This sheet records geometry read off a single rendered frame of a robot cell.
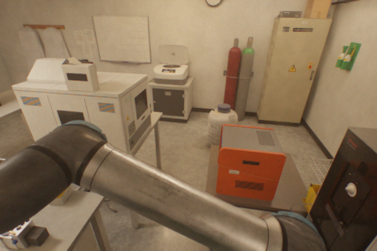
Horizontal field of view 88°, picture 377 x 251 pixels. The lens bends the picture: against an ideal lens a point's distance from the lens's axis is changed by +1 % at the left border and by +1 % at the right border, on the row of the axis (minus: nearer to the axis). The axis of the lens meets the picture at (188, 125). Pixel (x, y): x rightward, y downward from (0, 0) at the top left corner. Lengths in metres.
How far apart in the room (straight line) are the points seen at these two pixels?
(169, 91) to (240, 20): 1.85
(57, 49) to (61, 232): 4.58
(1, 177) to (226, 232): 0.43
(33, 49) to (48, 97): 4.17
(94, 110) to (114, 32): 3.32
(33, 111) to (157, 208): 1.62
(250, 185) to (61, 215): 1.21
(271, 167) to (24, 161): 1.31
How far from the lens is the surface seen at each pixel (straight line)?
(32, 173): 0.45
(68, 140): 0.49
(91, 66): 1.51
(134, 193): 0.45
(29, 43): 5.95
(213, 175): 1.77
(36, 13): 5.80
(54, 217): 1.43
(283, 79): 4.09
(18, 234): 1.29
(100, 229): 1.59
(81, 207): 1.41
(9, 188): 0.45
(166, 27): 4.34
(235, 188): 1.58
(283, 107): 4.28
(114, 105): 1.48
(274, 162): 1.44
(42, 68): 2.01
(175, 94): 3.82
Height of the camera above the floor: 1.89
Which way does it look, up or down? 28 degrees down
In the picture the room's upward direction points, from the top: 1 degrees clockwise
